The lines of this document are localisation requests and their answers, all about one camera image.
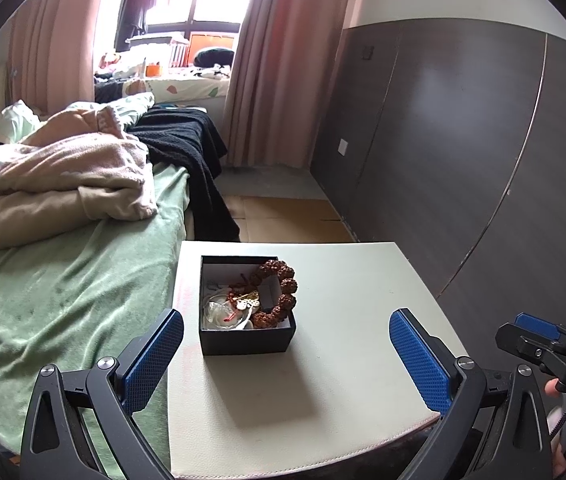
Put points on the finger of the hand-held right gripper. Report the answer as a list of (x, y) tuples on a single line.
[(538, 322), (523, 345)]

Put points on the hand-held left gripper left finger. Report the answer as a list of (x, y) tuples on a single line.
[(155, 360)]

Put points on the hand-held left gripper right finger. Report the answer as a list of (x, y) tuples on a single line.
[(420, 365)]

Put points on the black jewelry box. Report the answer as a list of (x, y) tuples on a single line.
[(243, 342)]

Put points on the person's right hand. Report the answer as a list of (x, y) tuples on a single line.
[(552, 388)]

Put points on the green bed sheet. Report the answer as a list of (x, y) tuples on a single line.
[(63, 300)]

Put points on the cardboard floor sheet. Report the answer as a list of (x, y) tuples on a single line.
[(283, 215)]

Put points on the beige fleece blanket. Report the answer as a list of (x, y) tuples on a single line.
[(63, 170)]

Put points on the black knitted blanket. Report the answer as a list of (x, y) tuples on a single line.
[(188, 135)]

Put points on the mint patterned quilt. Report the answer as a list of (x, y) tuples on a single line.
[(128, 105)]

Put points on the patterned window seat cushion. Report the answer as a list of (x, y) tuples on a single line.
[(188, 87)]

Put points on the light green pillow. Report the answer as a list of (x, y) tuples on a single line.
[(13, 122)]

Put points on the orange cup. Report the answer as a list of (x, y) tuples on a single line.
[(154, 69)]

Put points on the row of striped books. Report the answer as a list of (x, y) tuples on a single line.
[(180, 55)]

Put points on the black round cushion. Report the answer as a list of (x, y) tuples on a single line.
[(215, 56)]

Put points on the orange box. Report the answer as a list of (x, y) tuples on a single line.
[(210, 40)]

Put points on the pink curtain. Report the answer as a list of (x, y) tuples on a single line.
[(53, 35), (283, 60)]

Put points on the dark hanging clothes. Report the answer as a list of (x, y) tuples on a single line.
[(138, 5)]

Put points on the white wall socket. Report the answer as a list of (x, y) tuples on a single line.
[(343, 146)]

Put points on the dark wall switch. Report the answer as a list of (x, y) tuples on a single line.
[(367, 51)]

